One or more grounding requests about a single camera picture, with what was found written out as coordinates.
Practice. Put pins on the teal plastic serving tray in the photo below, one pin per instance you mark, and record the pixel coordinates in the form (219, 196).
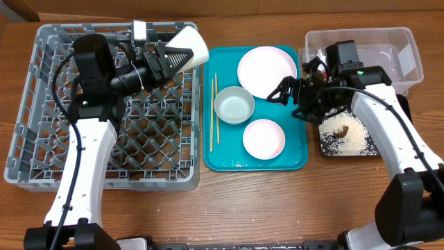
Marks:
(223, 149)

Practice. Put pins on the grey round bowl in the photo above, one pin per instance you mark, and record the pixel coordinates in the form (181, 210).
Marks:
(235, 105)

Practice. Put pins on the grey plastic dish rack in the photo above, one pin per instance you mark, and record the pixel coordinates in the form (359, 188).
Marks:
(157, 144)

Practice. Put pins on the clear plastic bin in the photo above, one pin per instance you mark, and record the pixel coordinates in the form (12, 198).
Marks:
(394, 49)

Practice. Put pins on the large white round plate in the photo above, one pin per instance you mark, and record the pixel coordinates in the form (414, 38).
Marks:
(262, 69)

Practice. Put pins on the wooden chopstick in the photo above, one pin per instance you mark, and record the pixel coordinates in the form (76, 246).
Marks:
(211, 114)
(216, 107)

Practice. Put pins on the brown food scrap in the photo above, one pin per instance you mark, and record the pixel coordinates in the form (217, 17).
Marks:
(341, 132)

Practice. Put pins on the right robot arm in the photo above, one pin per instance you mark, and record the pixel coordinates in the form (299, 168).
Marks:
(411, 209)

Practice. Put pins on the white rice pile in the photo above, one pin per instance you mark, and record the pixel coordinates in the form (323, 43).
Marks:
(347, 137)

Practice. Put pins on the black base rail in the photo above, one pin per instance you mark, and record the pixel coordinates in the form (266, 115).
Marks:
(229, 246)

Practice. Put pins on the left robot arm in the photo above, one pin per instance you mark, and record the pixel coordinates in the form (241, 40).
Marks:
(95, 114)

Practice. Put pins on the black plastic tray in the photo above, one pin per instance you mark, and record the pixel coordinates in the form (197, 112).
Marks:
(347, 146)

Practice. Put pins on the left wooden chopstick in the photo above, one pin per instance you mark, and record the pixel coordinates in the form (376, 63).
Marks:
(211, 114)

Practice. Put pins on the small pink bowl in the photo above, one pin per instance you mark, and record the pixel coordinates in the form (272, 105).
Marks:
(264, 139)

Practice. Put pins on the white paper cup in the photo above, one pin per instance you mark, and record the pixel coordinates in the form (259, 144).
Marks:
(190, 38)

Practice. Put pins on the crumpled white wrapper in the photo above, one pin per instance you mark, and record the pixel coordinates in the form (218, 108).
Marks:
(320, 57)

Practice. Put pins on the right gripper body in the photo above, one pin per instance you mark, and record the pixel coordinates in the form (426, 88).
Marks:
(314, 99)

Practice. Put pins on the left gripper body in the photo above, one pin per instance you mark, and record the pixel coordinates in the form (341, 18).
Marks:
(155, 64)

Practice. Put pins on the right wooden chopstick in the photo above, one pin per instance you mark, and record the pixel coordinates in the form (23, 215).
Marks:
(216, 107)

